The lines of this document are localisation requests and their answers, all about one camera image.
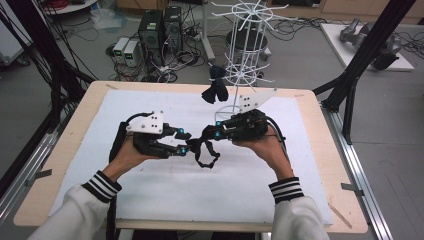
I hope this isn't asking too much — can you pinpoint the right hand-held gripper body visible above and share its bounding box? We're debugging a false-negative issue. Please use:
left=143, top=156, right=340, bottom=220
left=221, top=88, right=279, bottom=142

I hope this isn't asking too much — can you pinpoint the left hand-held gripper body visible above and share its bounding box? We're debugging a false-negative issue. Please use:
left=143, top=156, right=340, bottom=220
left=125, top=110, right=173, bottom=160

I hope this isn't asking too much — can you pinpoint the black bow tie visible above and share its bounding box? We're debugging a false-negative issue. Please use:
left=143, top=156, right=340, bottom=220
left=186, top=128, right=222, bottom=170

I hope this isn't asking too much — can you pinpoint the white wire display rack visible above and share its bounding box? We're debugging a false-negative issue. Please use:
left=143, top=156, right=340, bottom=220
left=211, top=0, right=290, bottom=124

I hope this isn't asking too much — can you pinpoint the person's right hand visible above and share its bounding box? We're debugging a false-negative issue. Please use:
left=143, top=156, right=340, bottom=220
left=232, top=128, right=295, bottom=183

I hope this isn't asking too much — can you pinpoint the person's left hand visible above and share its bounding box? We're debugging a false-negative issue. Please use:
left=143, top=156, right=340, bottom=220
left=102, top=134, right=161, bottom=184

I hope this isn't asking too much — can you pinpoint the white foam mat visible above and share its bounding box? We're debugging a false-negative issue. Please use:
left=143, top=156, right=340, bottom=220
left=49, top=89, right=334, bottom=228

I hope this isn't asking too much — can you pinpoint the light wooden table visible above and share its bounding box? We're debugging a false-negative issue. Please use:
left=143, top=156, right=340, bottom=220
left=13, top=80, right=369, bottom=234

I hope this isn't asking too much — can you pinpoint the grey power supply unit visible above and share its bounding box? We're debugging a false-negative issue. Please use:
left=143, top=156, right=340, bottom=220
left=122, top=39, right=142, bottom=68
left=112, top=36, right=130, bottom=58

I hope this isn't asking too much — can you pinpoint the black round stool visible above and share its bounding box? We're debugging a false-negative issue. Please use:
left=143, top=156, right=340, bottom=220
left=225, top=28, right=270, bottom=62

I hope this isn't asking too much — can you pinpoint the black computer tower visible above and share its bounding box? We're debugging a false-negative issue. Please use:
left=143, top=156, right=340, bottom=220
left=138, top=9, right=165, bottom=66
left=163, top=5, right=183, bottom=54

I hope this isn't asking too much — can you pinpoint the white platform board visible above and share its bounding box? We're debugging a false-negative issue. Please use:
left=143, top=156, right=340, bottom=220
left=319, top=22, right=415, bottom=73

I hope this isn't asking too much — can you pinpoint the thin wooden stick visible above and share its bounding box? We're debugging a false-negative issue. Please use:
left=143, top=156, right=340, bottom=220
left=328, top=202, right=353, bottom=230

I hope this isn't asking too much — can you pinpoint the grey robot part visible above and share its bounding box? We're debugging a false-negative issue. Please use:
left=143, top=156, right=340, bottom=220
left=339, top=18, right=403, bottom=71

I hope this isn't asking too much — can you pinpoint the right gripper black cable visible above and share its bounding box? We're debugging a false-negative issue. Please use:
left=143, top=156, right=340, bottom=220
left=265, top=115, right=288, bottom=158

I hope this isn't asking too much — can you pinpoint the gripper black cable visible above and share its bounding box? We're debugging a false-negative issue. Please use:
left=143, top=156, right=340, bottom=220
left=265, top=115, right=288, bottom=158
left=105, top=111, right=155, bottom=240

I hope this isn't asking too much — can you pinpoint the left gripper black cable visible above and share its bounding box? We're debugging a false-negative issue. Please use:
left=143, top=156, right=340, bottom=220
left=105, top=111, right=155, bottom=240

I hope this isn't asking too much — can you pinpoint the tangle of black floor cables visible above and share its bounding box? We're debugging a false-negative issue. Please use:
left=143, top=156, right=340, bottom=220
left=105, top=19, right=209, bottom=84

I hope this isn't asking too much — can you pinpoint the grey metal bracket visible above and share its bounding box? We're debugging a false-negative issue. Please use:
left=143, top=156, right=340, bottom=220
left=340, top=182, right=365, bottom=198
left=24, top=168, right=53, bottom=188

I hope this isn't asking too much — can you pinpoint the black metal frame post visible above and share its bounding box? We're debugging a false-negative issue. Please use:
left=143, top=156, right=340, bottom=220
left=0, top=0, right=98, bottom=198
left=313, top=0, right=418, bottom=145

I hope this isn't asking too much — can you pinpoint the aluminium floor rail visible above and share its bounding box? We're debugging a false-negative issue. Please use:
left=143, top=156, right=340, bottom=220
left=320, top=99, right=395, bottom=240
left=0, top=128, right=58, bottom=225

